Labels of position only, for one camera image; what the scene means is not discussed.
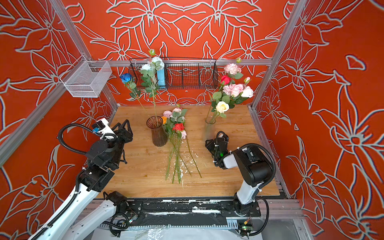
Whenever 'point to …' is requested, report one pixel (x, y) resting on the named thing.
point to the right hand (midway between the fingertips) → (205, 140)
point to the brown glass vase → (159, 136)
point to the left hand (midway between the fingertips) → (123, 121)
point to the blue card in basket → (161, 77)
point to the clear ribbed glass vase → (209, 129)
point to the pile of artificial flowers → (172, 138)
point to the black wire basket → (180, 73)
